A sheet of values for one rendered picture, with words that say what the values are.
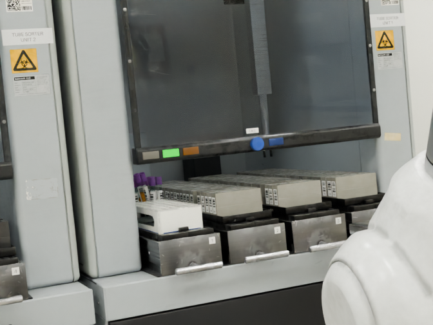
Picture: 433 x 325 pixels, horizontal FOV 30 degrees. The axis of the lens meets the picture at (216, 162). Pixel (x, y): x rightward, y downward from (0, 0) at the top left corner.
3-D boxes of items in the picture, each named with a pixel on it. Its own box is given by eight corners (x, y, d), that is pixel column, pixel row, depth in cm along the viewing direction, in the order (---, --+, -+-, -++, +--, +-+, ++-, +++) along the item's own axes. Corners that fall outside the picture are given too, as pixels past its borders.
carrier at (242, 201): (259, 213, 182) (257, 187, 182) (263, 214, 180) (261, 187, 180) (212, 220, 178) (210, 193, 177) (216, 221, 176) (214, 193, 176)
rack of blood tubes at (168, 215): (120, 227, 194) (117, 202, 194) (159, 222, 198) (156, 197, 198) (160, 240, 167) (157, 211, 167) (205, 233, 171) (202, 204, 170)
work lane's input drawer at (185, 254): (80, 242, 226) (77, 210, 226) (128, 235, 231) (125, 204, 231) (168, 280, 159) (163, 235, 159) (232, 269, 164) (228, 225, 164)
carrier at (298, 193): (318, 205, 188) (316, 179, 188) (323, 206, 186) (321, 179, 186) (274, 211, 184) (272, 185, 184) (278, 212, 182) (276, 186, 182)
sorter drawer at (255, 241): (133, 234, 232) (129, 203, 232) (178, 227, 237) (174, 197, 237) (238, 267, 165) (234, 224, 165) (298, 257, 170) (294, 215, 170)
